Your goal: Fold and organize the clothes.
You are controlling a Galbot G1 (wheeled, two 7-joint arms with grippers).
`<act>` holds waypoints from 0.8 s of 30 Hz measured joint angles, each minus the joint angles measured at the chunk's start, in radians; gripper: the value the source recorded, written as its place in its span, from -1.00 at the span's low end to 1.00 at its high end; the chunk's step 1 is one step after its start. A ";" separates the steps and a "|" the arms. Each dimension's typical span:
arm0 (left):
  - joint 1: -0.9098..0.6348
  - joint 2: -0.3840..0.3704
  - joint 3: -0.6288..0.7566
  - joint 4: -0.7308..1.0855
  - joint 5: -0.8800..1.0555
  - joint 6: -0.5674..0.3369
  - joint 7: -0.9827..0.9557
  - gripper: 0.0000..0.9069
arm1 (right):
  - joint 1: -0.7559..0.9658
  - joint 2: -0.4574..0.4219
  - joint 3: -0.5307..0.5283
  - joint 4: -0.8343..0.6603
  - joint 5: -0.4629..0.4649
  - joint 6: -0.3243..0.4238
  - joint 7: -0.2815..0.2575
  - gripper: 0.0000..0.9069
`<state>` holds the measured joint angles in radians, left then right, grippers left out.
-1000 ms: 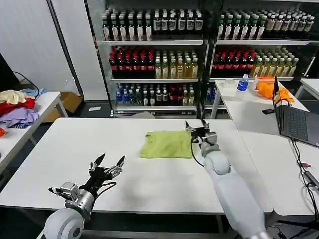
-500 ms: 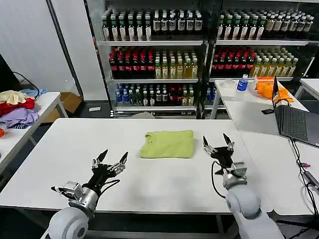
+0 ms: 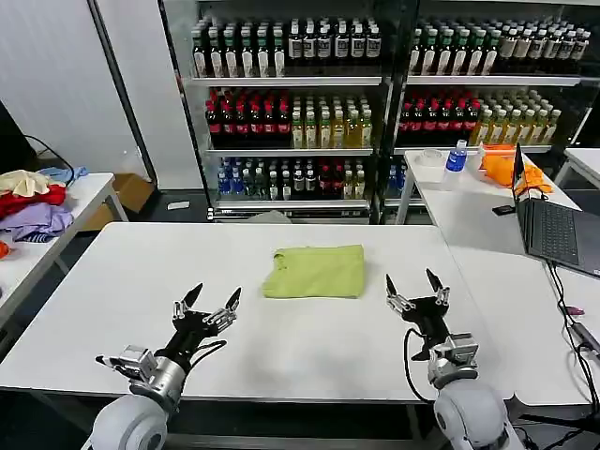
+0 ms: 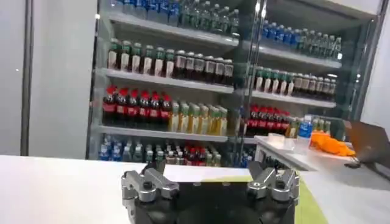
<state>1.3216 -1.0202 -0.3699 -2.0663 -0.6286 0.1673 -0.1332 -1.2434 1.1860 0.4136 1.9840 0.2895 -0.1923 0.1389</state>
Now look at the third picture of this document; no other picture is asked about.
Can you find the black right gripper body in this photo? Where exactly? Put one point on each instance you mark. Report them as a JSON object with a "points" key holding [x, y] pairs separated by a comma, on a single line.
{"points": [[426, 319]]}

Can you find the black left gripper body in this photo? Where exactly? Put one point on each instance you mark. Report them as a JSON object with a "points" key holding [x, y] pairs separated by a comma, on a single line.
{"points": [[190, 335]]}

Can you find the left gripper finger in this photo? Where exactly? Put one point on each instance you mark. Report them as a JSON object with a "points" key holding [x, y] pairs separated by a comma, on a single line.
{"points": [[225, 313], [187, 300]]}

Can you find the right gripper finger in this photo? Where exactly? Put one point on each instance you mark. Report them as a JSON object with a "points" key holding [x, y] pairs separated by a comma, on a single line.
{"points": [[397, 300], [439, 288]]}

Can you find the green shirt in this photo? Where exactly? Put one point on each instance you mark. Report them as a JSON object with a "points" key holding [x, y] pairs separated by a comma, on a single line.
{"points": [[319, 272]]}

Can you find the large white folding table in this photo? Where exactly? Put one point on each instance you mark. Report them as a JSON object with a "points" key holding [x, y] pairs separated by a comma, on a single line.
{"points": [[140, 281]]}

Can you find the white long desk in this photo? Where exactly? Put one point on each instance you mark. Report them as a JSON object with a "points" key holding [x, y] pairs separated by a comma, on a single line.
{"points": [[487, 244]]}

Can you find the small white floor item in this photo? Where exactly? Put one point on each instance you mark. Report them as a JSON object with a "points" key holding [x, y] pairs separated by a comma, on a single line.
{"points": [[178, 205]]}

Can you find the small black device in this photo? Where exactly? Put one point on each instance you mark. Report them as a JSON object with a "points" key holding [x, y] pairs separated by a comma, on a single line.
{"points": [[503, 210]]}

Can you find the grey chair back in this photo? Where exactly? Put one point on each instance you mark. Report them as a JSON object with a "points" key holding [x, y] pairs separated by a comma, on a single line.
{"points": [[269, 218]]}

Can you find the cardboard box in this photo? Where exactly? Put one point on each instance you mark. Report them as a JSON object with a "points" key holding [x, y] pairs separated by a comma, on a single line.
{"points": [[129, 192]]}

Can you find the black laptop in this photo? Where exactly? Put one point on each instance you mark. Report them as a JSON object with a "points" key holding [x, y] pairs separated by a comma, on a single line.
{"points": [[553, 234]]}

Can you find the water bottle blue label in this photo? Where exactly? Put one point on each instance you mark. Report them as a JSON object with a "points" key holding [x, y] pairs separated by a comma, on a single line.
{"points": [[454, 161]]}

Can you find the orange cloth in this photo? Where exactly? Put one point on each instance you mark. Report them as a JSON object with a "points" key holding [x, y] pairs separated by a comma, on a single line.
{"points": [[499, 169]]}

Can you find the small pink item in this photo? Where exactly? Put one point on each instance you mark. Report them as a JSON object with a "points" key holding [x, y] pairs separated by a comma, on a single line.
{"points": [[573, 310]]}

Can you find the white side table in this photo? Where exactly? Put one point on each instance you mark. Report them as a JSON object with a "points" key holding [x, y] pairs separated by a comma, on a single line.
{"points": [[89, 187]]}

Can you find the purple cloth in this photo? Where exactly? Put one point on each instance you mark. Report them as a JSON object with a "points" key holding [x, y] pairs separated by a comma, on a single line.
{"points": [[42, 220]]}

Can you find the light blue cloth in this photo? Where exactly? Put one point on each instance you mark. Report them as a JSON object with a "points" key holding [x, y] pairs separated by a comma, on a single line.
{"points": [[77, 172]]}

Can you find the red cloth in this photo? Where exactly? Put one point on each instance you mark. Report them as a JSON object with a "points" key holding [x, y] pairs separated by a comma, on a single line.
{"points": [[28, 202]]}

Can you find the small orange item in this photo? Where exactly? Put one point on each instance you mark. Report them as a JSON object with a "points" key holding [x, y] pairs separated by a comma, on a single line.
{"points": [[3, 249]]}

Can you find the small white table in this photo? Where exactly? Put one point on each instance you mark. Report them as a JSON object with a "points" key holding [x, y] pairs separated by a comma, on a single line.
{"points": [[583, 161]]}

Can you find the shelf rack with bottles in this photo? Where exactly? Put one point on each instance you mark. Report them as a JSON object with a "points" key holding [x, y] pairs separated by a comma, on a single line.
{"points": [[290, 108], [483, 94]]}

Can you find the cream cloth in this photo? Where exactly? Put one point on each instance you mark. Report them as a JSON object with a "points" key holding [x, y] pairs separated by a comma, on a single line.
{"points": [[23, 183]]}

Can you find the black slanted pole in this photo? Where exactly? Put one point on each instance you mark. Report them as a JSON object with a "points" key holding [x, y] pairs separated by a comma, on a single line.
{"points": [[123, 94]]}

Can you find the black monitor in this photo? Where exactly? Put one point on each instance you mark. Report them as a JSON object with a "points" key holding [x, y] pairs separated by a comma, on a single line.
{"points": [[11, 145]]}

